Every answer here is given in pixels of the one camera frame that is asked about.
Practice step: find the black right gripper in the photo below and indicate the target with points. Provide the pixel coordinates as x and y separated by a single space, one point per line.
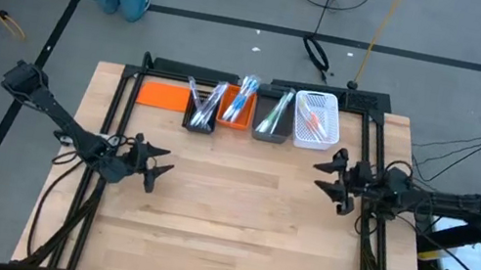
355 185

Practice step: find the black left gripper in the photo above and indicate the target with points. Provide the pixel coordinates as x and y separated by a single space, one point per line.
139 162

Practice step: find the orange toothbrush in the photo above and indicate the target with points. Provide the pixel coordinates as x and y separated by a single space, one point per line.
315 121
318 130
310 117
306 112

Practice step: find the blue toothbrush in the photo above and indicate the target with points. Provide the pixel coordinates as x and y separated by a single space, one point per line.
238 102
232 104
243 101
251 91

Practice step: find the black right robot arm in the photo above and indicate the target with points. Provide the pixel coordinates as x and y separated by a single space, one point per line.
447 203

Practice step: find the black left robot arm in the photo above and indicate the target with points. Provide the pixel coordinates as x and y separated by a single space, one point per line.
55 115

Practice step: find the white perforated basket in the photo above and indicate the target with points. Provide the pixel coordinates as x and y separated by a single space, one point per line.
329 140

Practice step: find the black perforated basket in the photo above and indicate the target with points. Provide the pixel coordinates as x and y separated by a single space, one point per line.
187 121

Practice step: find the grey translucent bin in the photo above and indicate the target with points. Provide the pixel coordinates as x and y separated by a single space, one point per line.
280 137

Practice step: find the orange flat mat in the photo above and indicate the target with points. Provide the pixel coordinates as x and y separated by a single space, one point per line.
163 95

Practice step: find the black perforated panel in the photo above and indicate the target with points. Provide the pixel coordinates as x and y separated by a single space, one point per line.
366 100

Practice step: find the orange perforated basket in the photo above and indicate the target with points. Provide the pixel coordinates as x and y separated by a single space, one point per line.
242 123

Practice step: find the black flat panel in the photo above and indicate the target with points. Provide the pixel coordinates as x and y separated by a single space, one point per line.
173 66

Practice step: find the white sheet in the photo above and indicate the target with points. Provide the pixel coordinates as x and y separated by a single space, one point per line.
463 254

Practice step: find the silver frame bracket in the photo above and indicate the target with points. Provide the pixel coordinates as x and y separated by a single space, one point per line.
65 139

